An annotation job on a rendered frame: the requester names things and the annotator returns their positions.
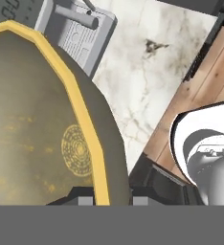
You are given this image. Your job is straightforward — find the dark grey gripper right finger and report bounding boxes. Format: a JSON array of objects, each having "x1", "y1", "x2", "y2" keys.
[{"x1": 129, "y1": 186, "x2": 166, "y2": 207}]

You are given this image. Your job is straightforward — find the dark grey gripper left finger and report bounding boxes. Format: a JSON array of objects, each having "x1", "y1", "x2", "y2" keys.
[{"x1": 46, "y1": 187, "x2": 96, "y2": 207}]

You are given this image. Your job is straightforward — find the olive bowl with yellow rim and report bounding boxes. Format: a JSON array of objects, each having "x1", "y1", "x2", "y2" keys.
[{"x1": 0, "y1": 19, "x2": 132, "y2": 207}]

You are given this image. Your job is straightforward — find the white and black round object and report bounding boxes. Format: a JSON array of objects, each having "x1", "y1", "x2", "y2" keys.
[{"x1": 168, "y1": 99, "x2": 224, "y2": 207}]

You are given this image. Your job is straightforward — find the light grey appliance with bar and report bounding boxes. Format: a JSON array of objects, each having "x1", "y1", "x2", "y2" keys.
[{"x1": 34, "y1": 0, "x2": 119, "y2": 79}]

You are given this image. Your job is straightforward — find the black furniture frame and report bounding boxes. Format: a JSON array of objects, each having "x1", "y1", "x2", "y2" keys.
[{"x1": 155, "y1": 0, "x2": 224, "y2": 82}]

